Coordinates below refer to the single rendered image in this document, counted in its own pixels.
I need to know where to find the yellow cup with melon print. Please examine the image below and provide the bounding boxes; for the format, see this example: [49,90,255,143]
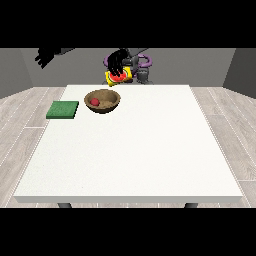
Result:
[105,66,134,88]

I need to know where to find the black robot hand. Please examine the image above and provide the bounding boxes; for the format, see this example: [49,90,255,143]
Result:
[107,48,131,79]
[34,48,63,70]

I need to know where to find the green square pad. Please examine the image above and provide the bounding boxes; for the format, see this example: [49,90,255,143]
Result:
[45,100,80,120]

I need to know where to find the brown wooden bowl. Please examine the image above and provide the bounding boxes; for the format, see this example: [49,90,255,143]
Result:
[83,88,122,115]

